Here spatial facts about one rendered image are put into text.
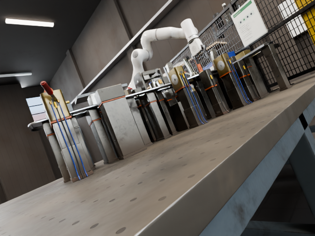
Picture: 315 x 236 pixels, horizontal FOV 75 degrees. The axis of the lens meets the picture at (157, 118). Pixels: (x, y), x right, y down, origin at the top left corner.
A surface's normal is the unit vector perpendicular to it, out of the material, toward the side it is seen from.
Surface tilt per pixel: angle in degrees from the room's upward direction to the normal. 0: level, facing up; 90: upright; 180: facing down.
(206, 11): 90
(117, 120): 90
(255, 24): 90
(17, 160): 90
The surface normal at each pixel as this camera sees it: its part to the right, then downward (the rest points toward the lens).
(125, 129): 0.43, -0.22
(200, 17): -0.67, 0.23
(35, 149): 0.64, -0.30
